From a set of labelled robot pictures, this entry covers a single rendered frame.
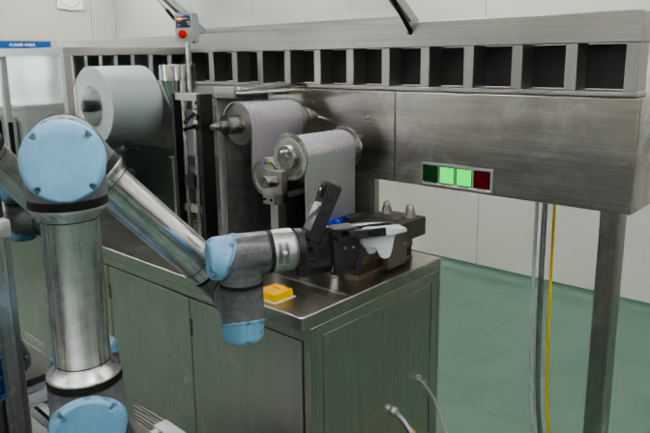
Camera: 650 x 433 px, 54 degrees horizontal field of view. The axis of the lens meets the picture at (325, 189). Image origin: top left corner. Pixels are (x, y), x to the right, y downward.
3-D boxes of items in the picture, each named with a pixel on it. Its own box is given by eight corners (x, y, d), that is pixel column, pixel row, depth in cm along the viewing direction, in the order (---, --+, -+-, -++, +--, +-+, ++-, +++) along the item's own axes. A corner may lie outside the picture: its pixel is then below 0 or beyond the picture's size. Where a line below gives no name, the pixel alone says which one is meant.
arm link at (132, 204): (14, 142, 110) (215, 309, 129) (8, 150, 100) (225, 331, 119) (63, 95, 111) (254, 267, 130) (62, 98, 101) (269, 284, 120)
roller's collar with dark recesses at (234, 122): (219, 134, 210) (218, 115, 208) (232, 132, 214) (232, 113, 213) (231, 135, 205) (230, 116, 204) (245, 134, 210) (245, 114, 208)
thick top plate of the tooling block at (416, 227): (308, 252, 192) (307, 233, 191) (386, 225, 221) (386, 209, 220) (347, 263, 182) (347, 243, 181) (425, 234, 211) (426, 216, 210)
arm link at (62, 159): (126, 414, 115) (101, 111, 104) (132, 461, 101) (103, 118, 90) (54, 427, 111) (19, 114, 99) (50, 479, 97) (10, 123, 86)
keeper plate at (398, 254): (382, 269, 195) (382, 234, 193) (401, 261, 202) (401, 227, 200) (389, 270, 193) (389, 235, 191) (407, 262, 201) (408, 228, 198)
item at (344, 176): (306, 231, 197) (304, 173, 193) (353, 216, 214) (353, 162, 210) (307, 231, 196) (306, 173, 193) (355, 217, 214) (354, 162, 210)
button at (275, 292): (257, 297, 175) (256, 289, 175) (276, 290, 181) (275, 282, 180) (275, 303, 171) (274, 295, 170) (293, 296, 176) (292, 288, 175)
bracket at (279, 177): (264, 266, 202) (260, 172, 196) (279, 261, 206) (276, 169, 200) (275, 270, 199) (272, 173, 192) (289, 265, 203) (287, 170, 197)
